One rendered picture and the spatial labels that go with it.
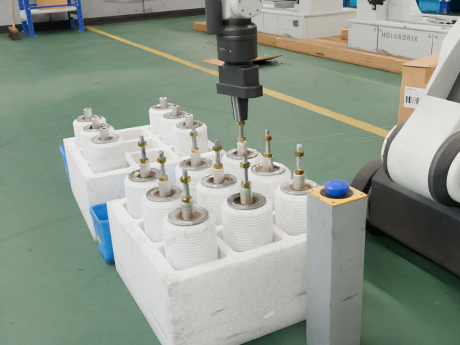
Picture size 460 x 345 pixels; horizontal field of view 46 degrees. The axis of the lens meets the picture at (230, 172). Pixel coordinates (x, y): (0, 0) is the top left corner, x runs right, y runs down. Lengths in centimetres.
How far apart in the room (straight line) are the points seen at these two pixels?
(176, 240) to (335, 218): 28
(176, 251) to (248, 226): 14
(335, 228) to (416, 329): 34
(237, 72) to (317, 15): 318
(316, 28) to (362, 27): 68
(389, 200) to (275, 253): 39
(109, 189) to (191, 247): 52
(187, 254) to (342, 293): 27
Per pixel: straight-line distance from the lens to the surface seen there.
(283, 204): 104
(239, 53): 115
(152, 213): 104
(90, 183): 140
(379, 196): 131
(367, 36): 370
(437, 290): 125
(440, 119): 105
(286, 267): 102
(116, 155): 143
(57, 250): 147
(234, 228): 99
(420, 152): 103
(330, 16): 441
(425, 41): 334
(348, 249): 91
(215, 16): 115
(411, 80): 205
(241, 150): 124
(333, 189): 87
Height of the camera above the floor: 67
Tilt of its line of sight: 21 degrees down
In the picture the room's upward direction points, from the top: 3 degrees counter-clockwise
